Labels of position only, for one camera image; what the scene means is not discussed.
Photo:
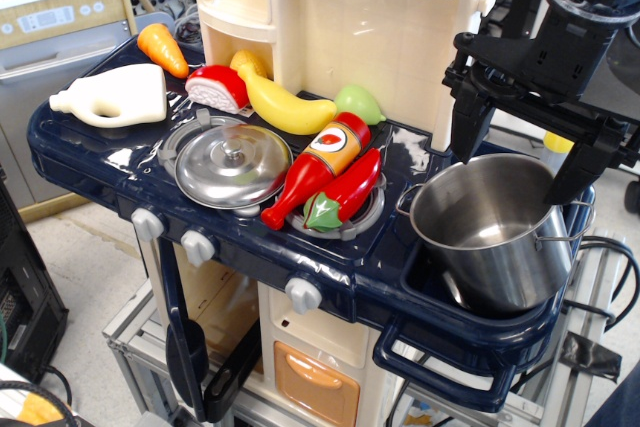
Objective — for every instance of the red toy meat slice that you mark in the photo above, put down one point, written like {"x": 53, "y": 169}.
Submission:
{"x": 218, "y": 86}

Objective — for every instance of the black toy oven door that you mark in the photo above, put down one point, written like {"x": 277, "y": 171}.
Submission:
{"x": 186, "y": 353}

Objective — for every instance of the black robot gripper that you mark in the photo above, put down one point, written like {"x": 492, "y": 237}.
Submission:
{"x": 542, "y": 81}

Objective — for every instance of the grey middle stove knob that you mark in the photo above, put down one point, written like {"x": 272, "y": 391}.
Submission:
{"x": 199, "y": 249}

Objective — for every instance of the grey stove knob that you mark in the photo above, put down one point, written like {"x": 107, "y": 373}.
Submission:
{"x": 147, "y": 225}
{"x": 199, "y": 249}
{"x": 304, "y": 296}

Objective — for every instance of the white toy milk jug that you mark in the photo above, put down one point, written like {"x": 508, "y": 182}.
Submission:
{"x": 121, "y": 97}

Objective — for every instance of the red toy ketchup bottle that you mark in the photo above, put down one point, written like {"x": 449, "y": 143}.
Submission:
{"x": 327, "y": 156}

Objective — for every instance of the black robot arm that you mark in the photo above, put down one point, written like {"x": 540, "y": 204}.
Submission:
{"x": 600, "y": 89}

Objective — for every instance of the stainless steel pot lid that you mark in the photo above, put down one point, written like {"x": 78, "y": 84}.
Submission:
{"x": 233, "y": 167}

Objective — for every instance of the orange toy oven drawer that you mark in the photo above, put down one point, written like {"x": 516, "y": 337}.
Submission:
{"x": 320, "y": 390}

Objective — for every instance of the yellow toy corn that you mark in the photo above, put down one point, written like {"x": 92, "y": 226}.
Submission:
{"x": 246, "y": 57}

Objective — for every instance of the navy toy kitchen counter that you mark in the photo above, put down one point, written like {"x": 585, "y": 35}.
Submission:
{"x": 382, "y": 300}

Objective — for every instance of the yellow toy banana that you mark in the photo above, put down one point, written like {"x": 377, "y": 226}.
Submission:
{"x": 284, "y": 110}

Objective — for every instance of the green toy pear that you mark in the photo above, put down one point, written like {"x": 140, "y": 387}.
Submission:
{"x": 360, "y": 102}

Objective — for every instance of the black computer case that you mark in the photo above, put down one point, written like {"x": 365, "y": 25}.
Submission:
{"x": 33, "y": 316}

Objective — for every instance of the orange toy carrot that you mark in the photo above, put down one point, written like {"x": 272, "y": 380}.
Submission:
{"x": 159, "y": 45}

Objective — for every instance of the grey right stove knob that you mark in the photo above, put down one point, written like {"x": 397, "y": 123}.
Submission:
{"x": 304, "y": 296}

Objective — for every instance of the cream toy kitchen back panel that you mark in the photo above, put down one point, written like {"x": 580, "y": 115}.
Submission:
{"x": 398, "y": 50}

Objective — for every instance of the red toy chili pepper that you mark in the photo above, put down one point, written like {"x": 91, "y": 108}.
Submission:
{"x": 340, "y": 200}

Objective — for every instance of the yellow capped bottle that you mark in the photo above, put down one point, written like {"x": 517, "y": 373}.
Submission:
{"x": 555, "y": 150}

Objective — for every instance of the grey left stove knob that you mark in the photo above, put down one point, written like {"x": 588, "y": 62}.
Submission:
{"x": 147, "y": 225}

